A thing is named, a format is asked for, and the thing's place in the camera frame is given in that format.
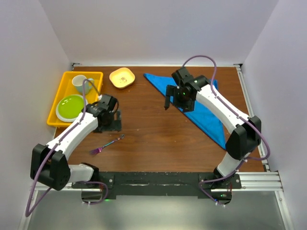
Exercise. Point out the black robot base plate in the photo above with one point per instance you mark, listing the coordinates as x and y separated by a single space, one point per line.
168 184

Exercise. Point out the light blue ceramic mug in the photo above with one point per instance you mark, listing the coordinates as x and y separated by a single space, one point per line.
82 84

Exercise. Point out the iridescent metal fork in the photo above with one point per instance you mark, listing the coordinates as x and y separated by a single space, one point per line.
99 149

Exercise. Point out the green plate white rim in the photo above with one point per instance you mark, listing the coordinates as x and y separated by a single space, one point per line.
68 109

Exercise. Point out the blue cloth napkin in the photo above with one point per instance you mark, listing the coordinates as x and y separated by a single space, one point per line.
202 117

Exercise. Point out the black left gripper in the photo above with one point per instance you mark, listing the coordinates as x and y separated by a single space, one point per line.
115 125

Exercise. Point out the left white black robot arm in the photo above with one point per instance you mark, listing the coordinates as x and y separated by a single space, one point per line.
49 163

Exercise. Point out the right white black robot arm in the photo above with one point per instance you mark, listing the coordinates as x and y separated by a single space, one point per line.
244 130

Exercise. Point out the yellow plastic tray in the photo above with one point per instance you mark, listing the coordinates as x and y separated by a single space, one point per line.
66 88

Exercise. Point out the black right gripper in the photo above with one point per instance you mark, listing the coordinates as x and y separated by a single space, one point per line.
172 90

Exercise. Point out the yellow square bowl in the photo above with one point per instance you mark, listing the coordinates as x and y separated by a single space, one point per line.
122 77

